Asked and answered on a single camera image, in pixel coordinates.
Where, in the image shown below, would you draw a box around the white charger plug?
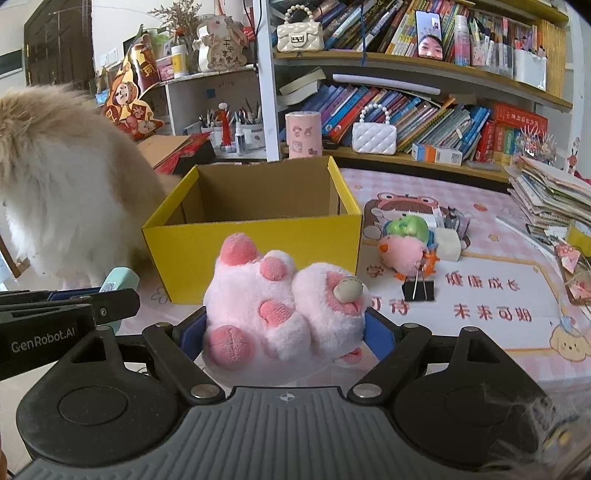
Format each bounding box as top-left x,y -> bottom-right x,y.
421,214 -> 445,229

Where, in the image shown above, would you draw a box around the black binder clip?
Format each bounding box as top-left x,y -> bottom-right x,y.
402,272 -> 435,302

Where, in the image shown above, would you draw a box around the mint green small object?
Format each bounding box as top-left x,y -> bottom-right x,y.
97,267 -> 140,334

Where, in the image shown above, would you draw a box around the pink fuzzy chick toy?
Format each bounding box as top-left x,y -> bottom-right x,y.
378,235 -> 439,281

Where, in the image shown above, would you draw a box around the pink cartoon desk mat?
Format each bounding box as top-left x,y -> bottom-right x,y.
121,169 -> 590,385

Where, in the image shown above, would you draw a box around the white eraser block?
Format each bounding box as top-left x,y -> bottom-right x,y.
435,228 -> 462,262

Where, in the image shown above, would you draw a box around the green frog plush toy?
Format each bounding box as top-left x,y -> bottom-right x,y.
383,215 -> 430,244

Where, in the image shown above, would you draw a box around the fluffy cream cat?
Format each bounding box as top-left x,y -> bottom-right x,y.
1,85 -> 180,288

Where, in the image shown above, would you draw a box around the yellow cardboard box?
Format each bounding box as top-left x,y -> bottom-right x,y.
142,157 -> 363,304

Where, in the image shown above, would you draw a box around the blue orange white carton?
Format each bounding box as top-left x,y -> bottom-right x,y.
411,143 -> 463,166

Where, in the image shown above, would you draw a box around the pink origami paper heart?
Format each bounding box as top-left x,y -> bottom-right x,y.
554,242 -> 582,279

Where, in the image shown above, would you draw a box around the white quilted pearl handbag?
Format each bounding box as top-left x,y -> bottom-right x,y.
352,103 -> 398,156

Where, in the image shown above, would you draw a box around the stack of papers and booklets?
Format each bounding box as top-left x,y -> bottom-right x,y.
505,157 -> 590,232

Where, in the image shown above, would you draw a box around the yellow tape roll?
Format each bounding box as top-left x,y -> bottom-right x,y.
566,220 -> 591,257

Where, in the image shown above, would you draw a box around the pink cartoon cylinder cup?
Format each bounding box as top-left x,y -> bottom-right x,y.
286,111 -> 322,159

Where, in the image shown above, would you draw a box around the wooden bookshelf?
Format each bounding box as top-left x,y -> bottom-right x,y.
253,1 -> 582,161

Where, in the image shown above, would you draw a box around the red cartoon paper decoration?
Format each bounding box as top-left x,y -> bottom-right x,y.
103,33 -> 164,141

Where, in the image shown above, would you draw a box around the white pen holder box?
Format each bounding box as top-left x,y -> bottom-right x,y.
513,49 -> 547,91

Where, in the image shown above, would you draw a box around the rabbit figurine ornament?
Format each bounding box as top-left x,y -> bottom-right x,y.
193,15 -> 249,72

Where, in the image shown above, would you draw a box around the smartphone with face on screen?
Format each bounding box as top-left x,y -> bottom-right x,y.
415,11 -> 444,61

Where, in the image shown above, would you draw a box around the cream pearl handbag upper shelf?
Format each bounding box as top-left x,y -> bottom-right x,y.
276,4 -> 325,53

